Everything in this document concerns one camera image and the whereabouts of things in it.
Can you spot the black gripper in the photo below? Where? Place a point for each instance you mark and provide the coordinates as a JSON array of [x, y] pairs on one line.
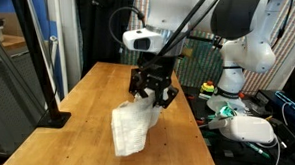
[[155, 77]]

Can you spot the white terry towel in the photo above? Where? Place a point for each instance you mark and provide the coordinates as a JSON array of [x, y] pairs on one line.
[[129, 130]]

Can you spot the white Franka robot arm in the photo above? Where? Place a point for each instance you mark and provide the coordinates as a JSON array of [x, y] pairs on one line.
[[253, 51]]

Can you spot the black power box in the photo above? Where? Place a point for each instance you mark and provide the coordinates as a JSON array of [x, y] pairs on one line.
[[265, 97]]

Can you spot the striped fabric backdrop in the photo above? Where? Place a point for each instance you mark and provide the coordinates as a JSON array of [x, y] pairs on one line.
[[200, 70]]

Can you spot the yellow red emergency stop button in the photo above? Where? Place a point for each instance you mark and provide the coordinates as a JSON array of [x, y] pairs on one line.
[[208, 88]]

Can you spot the black curtain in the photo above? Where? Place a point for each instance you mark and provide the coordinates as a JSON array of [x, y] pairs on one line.
[[98, 34]]

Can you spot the white VR headset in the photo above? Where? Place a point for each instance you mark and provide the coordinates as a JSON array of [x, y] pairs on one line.
[[246, 128]]

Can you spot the black pole stand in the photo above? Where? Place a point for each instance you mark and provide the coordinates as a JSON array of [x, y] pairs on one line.
[[38, 57]]

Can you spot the green pen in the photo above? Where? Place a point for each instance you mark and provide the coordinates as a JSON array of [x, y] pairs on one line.
[[257, 150]]

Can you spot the silver aluminium upright bar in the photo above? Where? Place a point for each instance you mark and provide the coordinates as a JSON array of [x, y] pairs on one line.
[[40, 33]]

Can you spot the grey diagonal metal bar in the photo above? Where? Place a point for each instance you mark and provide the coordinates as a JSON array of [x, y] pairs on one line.
[[15, 66]]

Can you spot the black case blue edges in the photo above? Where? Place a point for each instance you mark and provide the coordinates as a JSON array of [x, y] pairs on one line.
[[294, 109]]

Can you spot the grey pegboard panel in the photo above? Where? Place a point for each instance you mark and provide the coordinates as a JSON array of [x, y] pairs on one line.
[[8, 108]]

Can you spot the wooden shelf board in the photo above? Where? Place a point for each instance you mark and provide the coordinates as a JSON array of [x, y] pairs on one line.
[[9, 41]]

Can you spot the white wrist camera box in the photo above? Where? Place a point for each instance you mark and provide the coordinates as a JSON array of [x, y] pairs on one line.
[[132, 38]]

